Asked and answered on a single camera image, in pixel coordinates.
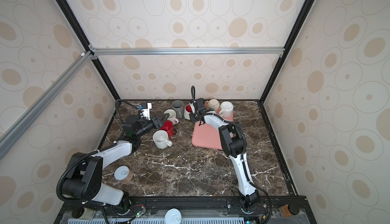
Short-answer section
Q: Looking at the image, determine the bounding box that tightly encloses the pinkish white ceramic mug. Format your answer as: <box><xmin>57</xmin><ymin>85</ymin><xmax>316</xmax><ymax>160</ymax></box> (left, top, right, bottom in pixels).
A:
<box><xmin>164</xmin><ymin>109</ymin><xmax>179</xmax><ymax>125</ymax></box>

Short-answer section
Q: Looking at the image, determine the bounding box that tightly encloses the red ceramic mug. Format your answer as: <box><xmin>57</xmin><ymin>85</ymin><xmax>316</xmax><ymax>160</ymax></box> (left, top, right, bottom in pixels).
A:
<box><xmin>160</xmin><ymin>120</ymin><xmax>176</xmax><ymax>137</ymax></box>

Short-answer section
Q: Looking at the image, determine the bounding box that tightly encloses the white ceramic mug front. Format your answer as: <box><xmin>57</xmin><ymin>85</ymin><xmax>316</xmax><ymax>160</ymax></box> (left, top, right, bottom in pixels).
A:
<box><xmin>183</xmin><ymin>104</ymin><xmax>193</xmax><ymax>120</ymax></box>

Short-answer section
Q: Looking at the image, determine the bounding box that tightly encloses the beige ceramic mug front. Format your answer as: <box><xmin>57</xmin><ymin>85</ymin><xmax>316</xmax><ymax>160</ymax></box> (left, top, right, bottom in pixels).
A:
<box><xmin>152</xmin><ymin>130</ymin><xmax>173</xmax><ymax>150</ymax></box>

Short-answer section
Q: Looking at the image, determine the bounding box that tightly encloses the beige ceramic mug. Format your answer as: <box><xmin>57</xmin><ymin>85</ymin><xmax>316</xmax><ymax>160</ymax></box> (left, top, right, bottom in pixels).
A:
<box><xmin>152</xmin><ymin>130</ymin><xmax>173</xmax><ymax>150</ymax></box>
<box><xmin>205</xmin><ymin>99</ymin><xmax>220</xmax><ymax>112</ymax></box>

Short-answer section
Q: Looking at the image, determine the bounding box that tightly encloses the dark grey ceramic mug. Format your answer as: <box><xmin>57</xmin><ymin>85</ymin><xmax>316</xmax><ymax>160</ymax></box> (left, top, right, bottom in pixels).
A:
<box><xmin>171</xmin><ymin>100</ymin><xmax>184</xmax><ymax>119</ymax></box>

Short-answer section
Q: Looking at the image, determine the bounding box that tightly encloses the white ceramic mug back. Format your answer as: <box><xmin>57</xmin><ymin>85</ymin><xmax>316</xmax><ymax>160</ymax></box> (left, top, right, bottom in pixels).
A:
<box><xmin>219</xmin><ymin>101</ymin><xmax>234</xmax><ymax>117</ymax></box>

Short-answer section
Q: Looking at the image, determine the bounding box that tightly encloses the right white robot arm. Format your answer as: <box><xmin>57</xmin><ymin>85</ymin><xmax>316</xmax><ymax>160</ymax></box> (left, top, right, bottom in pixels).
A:
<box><xmin>190</xmin><ymin>86</ymin><xmax>272</xmax><ymax>213</ymax></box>

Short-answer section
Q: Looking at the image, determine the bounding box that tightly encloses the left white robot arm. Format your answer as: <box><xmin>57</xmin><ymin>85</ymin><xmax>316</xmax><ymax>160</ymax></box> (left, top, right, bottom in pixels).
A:
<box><xmin>56</xmin><ymin>99</ymin><xmax>169</xmax><ymax>214</ymax></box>

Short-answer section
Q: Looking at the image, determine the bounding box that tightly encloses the beige ceramic mug back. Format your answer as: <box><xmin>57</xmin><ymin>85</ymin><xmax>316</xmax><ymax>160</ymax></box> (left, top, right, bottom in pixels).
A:
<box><xmin>205</xmin><ymin>99</ymin><xmax>220</xmax><ymax>112</ymax></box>

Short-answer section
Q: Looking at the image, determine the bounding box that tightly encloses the pink plastic tray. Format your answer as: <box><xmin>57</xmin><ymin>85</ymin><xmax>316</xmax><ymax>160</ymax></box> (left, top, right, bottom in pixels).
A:
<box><xmin>192</xmin><ymin>112</ymin><xmax>234</xmax><ymax>150</ymax></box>

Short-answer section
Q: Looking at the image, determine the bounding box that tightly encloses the brown tape roll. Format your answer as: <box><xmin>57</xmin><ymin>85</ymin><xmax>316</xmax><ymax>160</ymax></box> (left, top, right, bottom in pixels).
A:
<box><xmin>114</xmin><ymin>166</ymin><xmax>134</xmax><ymax>183</ymax></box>

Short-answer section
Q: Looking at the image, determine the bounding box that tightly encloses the aluminium crossbar back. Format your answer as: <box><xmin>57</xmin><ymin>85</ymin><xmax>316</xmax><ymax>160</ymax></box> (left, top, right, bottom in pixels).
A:
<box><xmin>91</xmin><ymin>47</ymin><xmax>284</xmax><ymax>56</ymax></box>

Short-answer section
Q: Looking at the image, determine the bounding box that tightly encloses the aluminium crossbar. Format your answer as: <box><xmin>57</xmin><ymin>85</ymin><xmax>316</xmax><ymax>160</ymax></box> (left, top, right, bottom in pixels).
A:
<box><xmin>1</xmin><ymin>51</ymin><xmax>92</xmax><ymax>158</ymax></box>
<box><xmin>91</xmin><ymin>47</ymin><xmax>284</xmax><ymax>56</ymax></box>

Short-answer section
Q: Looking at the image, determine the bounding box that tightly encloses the white round can lid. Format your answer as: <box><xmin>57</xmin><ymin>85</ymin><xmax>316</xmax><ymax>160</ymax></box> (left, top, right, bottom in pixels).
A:
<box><xmin>165</xmin><ymin>208</ymin><xmax>182</xmax><ymax>224</ymax></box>

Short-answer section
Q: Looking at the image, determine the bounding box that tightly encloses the aluminium crossbar left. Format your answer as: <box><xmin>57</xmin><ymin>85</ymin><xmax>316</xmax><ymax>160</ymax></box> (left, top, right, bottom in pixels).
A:
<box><xmin>1</xmin><ymin>51</ymin><xmax>92</xmax><ymax>158</ymax></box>

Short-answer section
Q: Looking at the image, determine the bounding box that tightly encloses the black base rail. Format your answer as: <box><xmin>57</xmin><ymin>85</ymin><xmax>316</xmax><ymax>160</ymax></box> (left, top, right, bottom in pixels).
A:
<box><xmin>55</xmin><ymin>196</ymin><xmax>316</xmax><ymax>224</ymax></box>

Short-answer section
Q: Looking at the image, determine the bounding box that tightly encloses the black corner frame post right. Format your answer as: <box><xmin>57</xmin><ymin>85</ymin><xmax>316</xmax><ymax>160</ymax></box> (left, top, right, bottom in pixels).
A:
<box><xmin>259</xmin><ymin>0</ymin><xmax>315</xmax><ymax>104</ymax></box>

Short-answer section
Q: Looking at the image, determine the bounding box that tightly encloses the black corner frame post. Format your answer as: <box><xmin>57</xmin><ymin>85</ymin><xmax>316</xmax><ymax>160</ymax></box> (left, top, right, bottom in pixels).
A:
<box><xmin>259</xmin><ymin>0</ymin><xmax>315</xmax><ymax>104</ymax></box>
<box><xmin>55</xmin><ymin>0</ymin><xmax>120</xmax><ymax>100</ymax></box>

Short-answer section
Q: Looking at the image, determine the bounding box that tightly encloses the black corner frame post left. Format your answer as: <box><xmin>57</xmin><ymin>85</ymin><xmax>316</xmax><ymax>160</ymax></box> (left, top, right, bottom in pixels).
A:
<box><xmin>55</xmin><ymin>0</ymin><xmax>120</xmax><ymax>100</ymax></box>

